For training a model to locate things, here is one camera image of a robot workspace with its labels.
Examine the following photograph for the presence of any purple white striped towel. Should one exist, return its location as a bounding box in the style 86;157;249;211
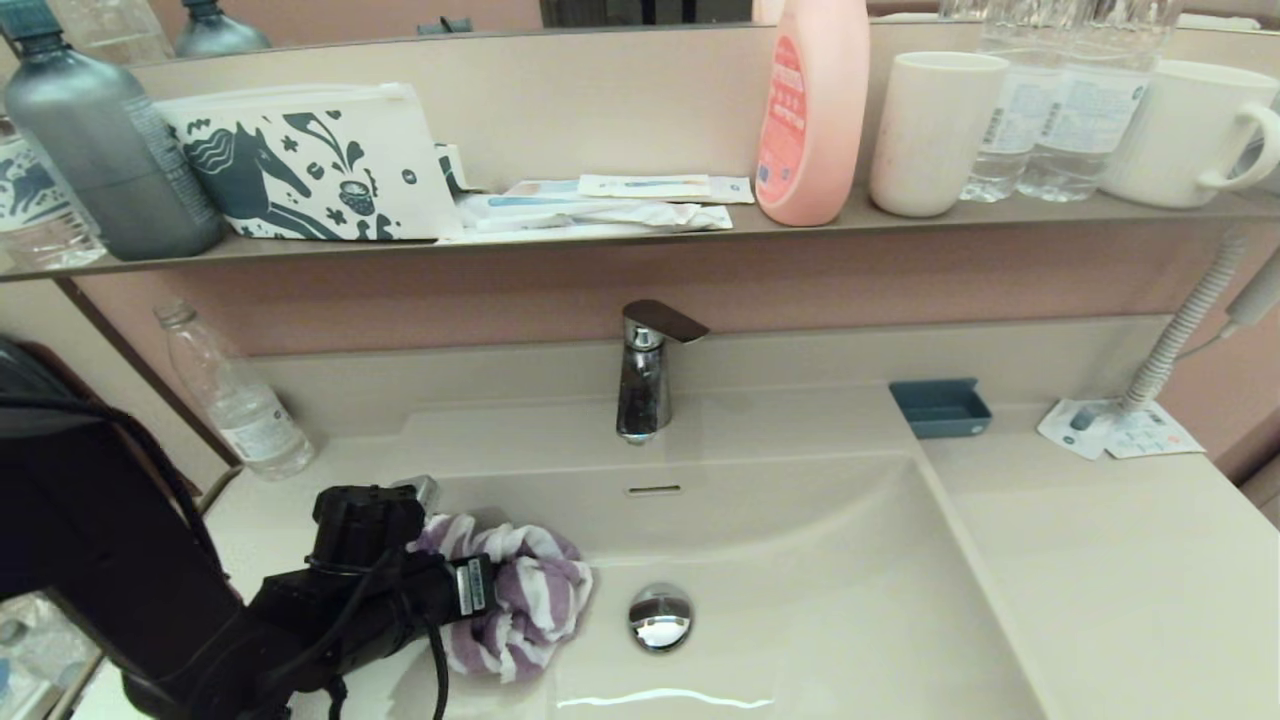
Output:
410;512;594;684

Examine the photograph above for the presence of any chrome faucet lever handle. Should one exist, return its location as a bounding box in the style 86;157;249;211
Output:
622;300;711;346

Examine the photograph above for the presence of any chrome sink drain stopper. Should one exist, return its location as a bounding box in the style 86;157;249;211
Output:
628;582;694;653

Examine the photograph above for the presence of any chrome faucet body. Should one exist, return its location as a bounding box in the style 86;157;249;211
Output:
615;325;673;446

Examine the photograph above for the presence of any beige sink basin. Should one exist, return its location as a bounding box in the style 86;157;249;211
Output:
280;388;1051;720

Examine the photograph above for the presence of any clear water bottle without cap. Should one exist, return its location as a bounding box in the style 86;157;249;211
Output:
152;300;316;481

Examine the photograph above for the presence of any plastic wrapped water bottle pack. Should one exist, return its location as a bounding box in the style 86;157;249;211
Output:
0;592;103;719

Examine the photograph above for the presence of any long flat white packet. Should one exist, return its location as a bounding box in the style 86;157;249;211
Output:
440;222;736;246

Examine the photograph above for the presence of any small white blue box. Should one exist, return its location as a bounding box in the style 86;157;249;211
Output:
437;145;476;198

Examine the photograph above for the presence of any crumpled white toothbrush wrapper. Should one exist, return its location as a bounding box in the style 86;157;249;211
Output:
458;193;734;234

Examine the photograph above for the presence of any white pouch blue horse print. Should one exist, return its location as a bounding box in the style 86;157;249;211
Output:
155;83;466;243

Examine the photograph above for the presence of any flat white blue packet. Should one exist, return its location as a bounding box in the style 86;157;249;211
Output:
505;178;756;207

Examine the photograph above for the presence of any grey bottle teal cap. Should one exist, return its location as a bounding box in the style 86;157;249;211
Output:
0;0;227;261

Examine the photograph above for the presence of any blue soap dish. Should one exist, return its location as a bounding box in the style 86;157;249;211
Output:
888;378;993;441

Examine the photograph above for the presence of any pink lotion bottle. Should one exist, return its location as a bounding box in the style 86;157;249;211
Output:
753;0;873;229

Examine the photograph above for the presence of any white sachet blue print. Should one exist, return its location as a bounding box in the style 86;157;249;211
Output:
1035;398;1121;461

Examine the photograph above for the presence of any white tumbler cup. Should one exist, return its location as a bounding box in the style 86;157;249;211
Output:
868;50;1011;219

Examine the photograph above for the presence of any clear water bottle white label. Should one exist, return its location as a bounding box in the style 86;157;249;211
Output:
957;0;1076;204
1017;0;1181;204

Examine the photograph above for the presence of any white sachet red mark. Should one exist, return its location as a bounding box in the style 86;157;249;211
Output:
1105;405;1204;461

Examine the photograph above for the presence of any black camera cable loop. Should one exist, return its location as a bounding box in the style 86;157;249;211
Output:
300;560;453;720

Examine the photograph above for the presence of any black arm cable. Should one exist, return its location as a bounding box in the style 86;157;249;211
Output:
0;395;233;586

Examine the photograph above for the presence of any grey wall shelf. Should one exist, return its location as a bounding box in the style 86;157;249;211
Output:
0;190;1280;284

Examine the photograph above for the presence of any wall mirror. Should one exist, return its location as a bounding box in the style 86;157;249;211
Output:
0;0;1280;71

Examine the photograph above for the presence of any white coiled cord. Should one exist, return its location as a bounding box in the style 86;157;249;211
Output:
1115;235;1246;416

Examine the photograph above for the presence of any white mug with handle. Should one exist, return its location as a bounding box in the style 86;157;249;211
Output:
1097;58;1280;210

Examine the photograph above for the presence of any white hair dryer handle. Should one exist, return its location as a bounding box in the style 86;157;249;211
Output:
1222;245;1280;329

